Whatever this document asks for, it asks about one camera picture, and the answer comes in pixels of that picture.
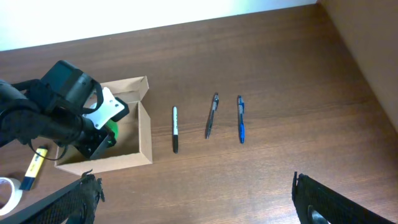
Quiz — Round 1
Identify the blue pen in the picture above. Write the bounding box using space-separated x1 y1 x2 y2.
238 95 245 144

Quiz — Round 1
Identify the green tape roll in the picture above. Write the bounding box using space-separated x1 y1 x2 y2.
105 119 119 147

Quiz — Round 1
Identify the dark grey pen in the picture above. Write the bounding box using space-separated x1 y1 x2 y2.
205 93 219 139

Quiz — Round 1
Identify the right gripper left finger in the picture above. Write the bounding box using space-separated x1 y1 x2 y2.
1 171 105 224

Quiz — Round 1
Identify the black and white marker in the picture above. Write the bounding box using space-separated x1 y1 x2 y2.
172 106 178 154

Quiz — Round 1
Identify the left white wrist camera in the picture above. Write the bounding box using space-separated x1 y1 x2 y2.
83 87 129 129

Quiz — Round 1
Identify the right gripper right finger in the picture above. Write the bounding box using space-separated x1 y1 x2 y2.
292 172 394 224

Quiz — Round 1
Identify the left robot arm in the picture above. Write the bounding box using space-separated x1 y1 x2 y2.
1 60 116 159

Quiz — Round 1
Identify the open brown cardboard box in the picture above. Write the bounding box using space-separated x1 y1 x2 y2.
55 77 152 175

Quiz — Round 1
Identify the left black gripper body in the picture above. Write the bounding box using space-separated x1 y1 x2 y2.
73 126 113 160

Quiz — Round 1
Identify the white masking tape roll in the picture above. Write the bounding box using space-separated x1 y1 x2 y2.
1 177 22 216

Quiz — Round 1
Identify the yellow highlighter marker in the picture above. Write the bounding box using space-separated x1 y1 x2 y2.
19 146 48 191

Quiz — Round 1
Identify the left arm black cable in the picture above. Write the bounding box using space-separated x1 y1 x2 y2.
27 139 69 162

